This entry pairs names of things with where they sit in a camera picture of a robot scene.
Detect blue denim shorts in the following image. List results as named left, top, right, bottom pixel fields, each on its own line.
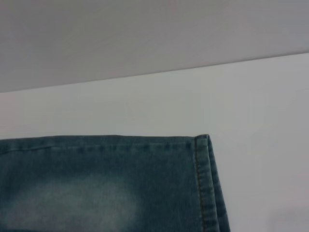
left=0, top=133, right=232, bottom=232

